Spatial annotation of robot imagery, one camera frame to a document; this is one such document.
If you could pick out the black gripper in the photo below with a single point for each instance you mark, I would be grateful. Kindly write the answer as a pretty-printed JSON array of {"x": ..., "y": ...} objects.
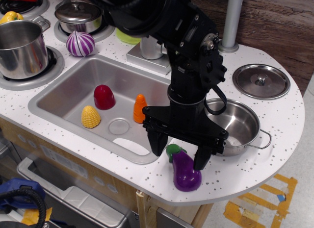
[{"x": 188, "y": 123}]

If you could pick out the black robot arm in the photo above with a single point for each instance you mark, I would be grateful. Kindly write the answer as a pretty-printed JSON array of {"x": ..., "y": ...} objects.
[{"x": 191, "y": 40}]

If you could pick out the purple toy eggplant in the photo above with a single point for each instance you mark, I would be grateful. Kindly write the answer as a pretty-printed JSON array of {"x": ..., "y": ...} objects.
[{"x": 185, "y": 177}]

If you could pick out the steel pot with lid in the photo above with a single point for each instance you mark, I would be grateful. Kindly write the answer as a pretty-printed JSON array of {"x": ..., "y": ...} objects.
[{"x": 78, "y": 16}]

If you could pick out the tall steel pot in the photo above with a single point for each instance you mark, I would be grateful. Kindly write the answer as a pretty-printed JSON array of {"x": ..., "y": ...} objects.
[{"x": 23, "y": 52}]

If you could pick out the orange toy carrot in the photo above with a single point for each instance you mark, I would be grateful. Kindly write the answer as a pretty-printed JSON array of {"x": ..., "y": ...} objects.
[{"x": 140, "y": 103}]

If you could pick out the red toy vegetable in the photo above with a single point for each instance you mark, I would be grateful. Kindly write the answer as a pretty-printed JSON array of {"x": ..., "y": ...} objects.
[{"x": 103, "y": 97}]

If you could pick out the yellow toy corn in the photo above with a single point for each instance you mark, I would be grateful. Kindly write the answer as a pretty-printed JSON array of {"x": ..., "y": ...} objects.
[{"x": 90, "y": 118}]

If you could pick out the grey toy faucet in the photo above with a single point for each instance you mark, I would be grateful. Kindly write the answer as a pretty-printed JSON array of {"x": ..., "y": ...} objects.
[{"x": 151, "y": 55}]

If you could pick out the round steel lid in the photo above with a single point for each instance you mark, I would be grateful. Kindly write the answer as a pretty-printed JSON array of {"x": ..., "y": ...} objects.
[{"x": 261, "y": 81}]

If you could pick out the grey vertical pole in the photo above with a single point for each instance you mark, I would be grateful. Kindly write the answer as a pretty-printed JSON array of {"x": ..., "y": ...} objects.
[{"x": 228, "y": 42}]

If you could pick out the lime green toy item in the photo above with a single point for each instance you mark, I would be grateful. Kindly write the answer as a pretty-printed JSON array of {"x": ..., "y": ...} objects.
[{"x": 126, "y": 38}]

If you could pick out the back right stove burner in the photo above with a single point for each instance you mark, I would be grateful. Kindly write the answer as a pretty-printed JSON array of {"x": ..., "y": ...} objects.
[{"x": 100, "y": 34}]

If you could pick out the stove burner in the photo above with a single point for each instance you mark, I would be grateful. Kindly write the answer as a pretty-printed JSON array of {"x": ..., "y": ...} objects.
[
  {"x": 54, "y": 69},
  {"x": 100, "y": 34},
  {"x": 29, "y": 10}
]

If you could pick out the purple striped toy onion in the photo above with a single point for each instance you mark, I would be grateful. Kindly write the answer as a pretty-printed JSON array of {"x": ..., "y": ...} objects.
[{"x": 80, "y": 44}]

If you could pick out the front left stove burner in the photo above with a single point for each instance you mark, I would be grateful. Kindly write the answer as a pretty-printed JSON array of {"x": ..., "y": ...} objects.
[{"x": 54, "y": 69}]

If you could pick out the blue clamp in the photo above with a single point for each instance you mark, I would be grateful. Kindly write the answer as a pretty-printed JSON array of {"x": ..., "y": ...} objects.
[{"x": 21, "y": 193}]

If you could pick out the back left stove burner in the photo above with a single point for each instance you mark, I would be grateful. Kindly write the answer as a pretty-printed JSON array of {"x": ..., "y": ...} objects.
[{"x": 29, "y": 10}]

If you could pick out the yellow toy pepper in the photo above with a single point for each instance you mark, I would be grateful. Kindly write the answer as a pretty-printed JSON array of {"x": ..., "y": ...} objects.
[{"x": 11, "y": 16}]

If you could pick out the steel pan with handle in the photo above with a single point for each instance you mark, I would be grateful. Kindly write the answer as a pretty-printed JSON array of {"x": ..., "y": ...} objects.
[{"x": 243, "y": 126}]

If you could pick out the grey oven door handle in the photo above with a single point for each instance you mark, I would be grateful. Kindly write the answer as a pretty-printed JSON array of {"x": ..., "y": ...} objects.
[{"x": 75, "y": 202}]

